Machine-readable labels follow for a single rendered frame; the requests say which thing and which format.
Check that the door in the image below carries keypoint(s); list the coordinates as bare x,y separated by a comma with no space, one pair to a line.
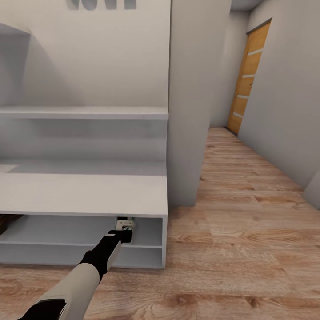
250,61

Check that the gym shoe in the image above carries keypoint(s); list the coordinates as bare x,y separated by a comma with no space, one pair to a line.
126,218

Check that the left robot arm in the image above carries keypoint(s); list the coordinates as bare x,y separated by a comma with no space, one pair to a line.
70,298

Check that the sandal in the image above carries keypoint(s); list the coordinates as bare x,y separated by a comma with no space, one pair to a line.
5,219

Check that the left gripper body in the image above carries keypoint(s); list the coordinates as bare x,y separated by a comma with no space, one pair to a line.
126,235

